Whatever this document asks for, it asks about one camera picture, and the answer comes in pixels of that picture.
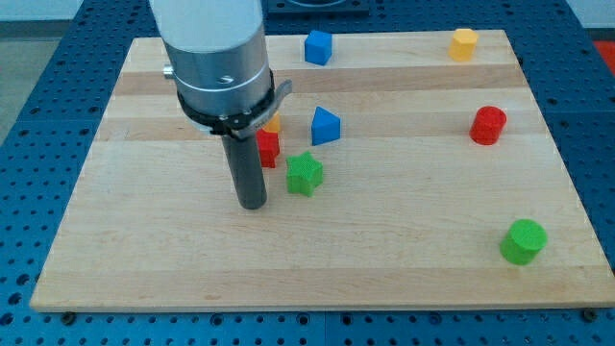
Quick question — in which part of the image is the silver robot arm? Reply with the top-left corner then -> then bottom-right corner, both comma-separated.
150,0 -> 292,140

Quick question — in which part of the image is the green star block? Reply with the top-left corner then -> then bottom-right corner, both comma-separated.
286,151 -> 324,197

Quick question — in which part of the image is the blue triangle block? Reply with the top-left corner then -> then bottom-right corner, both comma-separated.
310,107 -> 341,146

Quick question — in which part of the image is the small yellow block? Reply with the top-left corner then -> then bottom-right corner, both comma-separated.
262,111 -> 282,134

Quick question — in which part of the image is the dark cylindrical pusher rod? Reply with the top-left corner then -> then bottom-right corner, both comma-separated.
222,136 -> 267,210

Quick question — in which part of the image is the wooden board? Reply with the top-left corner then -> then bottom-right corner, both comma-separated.
31,30 -> 614,312

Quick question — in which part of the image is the blue cube block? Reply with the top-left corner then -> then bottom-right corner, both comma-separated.
304,30 -> 332,65

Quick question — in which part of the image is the red cylinder block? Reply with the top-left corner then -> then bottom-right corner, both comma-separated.
469,106 -> 507,145

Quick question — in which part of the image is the yellow hexagon block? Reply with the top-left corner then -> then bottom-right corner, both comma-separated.
448,28 -> 480,62

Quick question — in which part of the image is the green cylinder block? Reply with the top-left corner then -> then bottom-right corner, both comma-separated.
500,219 -> 549,265

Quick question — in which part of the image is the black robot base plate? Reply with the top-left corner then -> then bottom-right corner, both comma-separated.
262,0 -> 371,15

